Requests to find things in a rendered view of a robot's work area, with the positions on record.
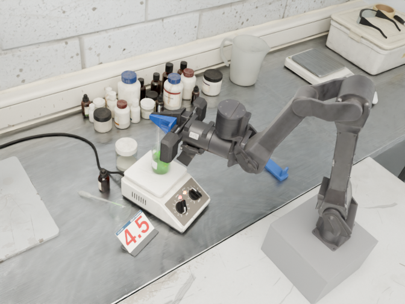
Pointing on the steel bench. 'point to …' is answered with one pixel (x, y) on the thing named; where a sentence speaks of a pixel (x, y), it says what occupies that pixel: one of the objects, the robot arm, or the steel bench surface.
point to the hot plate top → (155, 184)
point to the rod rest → (276, 170)
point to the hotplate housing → (158, 210)
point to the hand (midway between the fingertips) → (163, 120)
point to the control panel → (193, 207)
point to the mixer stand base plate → (21, 212)
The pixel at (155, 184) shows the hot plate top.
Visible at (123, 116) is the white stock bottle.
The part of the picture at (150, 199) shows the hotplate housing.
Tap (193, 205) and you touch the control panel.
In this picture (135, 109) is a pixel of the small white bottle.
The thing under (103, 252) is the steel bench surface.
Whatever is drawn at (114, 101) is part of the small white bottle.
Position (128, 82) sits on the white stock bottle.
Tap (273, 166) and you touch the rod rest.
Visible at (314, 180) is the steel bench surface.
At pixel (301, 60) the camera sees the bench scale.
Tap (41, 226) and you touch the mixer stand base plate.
